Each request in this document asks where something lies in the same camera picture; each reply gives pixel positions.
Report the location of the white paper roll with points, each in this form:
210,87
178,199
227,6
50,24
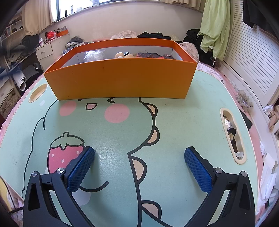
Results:
20,79

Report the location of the white jar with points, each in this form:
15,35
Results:
41,42

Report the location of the black hanging garment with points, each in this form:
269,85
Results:
257,13

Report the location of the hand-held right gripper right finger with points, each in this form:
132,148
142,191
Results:
198,170

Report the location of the white bottle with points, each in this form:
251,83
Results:
72,10

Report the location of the white slatted radiator cover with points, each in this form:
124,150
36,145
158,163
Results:
250,54

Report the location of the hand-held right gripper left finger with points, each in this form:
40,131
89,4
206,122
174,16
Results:
80,168

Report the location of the white drawer cabinet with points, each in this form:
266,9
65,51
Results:
44,52

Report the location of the striped folded clothes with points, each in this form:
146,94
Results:
74,41

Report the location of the light green hanging garment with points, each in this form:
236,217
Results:
214,28

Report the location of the small orange box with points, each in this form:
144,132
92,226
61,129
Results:
62,33

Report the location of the clear plastic bag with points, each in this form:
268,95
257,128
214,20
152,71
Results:
94,55

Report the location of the red bag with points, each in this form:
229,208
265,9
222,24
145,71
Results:
50,34

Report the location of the pile of white papers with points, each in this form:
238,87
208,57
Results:
269,181

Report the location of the black clothes pile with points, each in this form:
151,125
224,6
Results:
150,34
194,37

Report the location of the green cartoon dinosaur desktop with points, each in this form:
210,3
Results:
174,122

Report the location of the black bag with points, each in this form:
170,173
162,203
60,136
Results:
30,41

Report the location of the grey fluffy hair claw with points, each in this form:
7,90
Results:
244,99

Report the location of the crumpled white paper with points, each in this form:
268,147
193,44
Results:
227,124
239,155

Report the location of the black wrapper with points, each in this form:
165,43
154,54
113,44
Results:
232,136

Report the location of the floral quilt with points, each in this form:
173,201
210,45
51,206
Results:
123,35

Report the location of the orange cardboard box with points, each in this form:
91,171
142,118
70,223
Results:
119,80

